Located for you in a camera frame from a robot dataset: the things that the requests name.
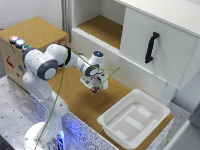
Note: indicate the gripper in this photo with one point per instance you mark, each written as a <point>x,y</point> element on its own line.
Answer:
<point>98,80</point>

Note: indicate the pink block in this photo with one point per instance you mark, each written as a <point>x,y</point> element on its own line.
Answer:
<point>95,89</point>

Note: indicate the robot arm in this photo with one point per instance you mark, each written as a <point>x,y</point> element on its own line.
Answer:
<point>43,66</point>

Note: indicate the white cabinet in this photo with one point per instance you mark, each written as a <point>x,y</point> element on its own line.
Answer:
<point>110,30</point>

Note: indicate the white plastic box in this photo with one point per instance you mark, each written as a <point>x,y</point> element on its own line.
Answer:
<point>133,118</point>

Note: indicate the white sliding door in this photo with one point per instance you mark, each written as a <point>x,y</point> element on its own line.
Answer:
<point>160,46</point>

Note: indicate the wooden drawer box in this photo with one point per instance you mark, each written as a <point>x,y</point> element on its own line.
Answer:
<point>33,36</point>

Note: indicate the green button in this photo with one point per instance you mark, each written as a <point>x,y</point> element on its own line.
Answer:
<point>26,47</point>

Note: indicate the blue button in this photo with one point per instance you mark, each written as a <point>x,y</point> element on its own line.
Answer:
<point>20,42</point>

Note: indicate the red button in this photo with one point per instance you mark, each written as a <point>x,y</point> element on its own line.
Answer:
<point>13,39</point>

